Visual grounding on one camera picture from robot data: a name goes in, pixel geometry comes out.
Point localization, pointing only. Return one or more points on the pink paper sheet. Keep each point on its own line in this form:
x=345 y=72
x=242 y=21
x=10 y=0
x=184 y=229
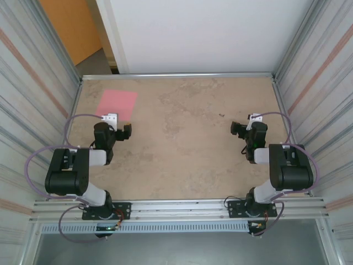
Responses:
x=118 y=102

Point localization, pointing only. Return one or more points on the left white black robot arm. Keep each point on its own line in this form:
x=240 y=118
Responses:
x=66 y=171

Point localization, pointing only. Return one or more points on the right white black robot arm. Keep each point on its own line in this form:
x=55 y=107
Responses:
x=292 y=171

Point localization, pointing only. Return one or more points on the corrugated translucent side panel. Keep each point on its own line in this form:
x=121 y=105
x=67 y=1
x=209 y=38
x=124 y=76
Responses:
x=27 y=110
x=325 y=110

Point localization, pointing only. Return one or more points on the orange door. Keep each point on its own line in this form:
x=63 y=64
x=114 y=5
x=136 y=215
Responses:
x=71 y=27

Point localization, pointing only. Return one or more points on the grey metal bottom panel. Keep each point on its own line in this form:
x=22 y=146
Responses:
x=179 y=251

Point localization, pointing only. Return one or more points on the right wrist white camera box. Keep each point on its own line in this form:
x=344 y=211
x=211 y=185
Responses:
x=255 y=118

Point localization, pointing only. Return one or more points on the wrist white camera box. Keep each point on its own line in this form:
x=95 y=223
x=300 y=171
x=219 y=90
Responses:
x=255 y=118
x=111 y=118

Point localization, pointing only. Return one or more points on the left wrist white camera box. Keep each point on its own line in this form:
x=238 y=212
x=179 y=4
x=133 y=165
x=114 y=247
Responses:
x=111 y=118

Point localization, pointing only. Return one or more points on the short aluminium table edge rail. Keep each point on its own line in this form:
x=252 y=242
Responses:
x=77 y=96
x=279 y=96

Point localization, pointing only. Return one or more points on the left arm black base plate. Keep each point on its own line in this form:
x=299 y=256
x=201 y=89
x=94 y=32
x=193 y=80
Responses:
x=124 y=209

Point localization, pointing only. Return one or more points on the long aluminium table edge rail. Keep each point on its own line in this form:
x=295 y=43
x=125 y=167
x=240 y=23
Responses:
x=179 y=75

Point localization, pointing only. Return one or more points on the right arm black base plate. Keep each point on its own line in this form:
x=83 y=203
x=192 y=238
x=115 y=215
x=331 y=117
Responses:
x=234 y=211

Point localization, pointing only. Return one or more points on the wide aluminium mounting rail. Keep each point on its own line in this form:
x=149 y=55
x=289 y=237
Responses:
x=179 y=205

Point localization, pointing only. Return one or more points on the white door frame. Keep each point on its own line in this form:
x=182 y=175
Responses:
x=115 y=41

